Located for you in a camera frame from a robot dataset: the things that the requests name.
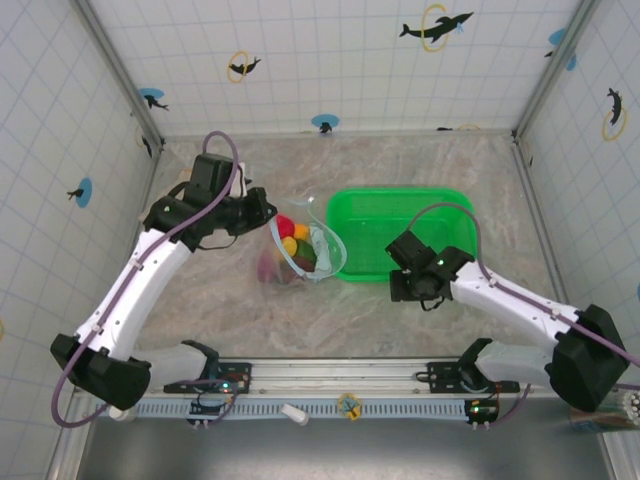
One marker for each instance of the pink red toy fruit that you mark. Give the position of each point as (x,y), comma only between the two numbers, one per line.
(286,225)

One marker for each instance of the yellow toy fruit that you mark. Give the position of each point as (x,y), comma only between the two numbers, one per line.
(290,245)
(301,230)

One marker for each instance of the purple toy vegetable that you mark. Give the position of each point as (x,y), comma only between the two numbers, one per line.
(268,267)

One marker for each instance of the dark red toy apple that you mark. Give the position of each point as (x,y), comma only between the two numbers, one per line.
(304,265)

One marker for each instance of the green plastic basket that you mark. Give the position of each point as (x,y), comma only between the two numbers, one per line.
(375,220)

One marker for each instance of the clear zip-top bag blue print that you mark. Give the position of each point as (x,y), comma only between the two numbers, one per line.
(325,250)

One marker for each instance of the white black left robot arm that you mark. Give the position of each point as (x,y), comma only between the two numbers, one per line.
(135,285)

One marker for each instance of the yellow tree sticker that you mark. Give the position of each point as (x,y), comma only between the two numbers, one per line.
(349,406)

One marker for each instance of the white plastic tube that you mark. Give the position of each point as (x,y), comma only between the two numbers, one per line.
(295,414)

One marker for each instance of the small white bottle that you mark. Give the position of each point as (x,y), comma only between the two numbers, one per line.
(122,415)

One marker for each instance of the cup of white sticks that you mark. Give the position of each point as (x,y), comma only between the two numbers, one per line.
(620,417)

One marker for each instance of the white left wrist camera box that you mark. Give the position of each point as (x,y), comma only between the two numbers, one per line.
(242,180)

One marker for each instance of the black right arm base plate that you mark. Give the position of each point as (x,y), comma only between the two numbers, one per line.
(440,374)

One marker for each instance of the blue oval whale wall sticker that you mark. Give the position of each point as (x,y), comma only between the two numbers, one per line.
(325,122)
(562,42)
(82,192)
(152,97)

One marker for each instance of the aluminium mounting rail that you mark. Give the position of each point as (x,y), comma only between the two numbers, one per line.
(340,372)

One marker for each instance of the aluminium frame post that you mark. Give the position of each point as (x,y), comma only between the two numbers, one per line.
(555,70)
(120,75)

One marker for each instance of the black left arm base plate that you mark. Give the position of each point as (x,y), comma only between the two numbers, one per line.
(235,375)

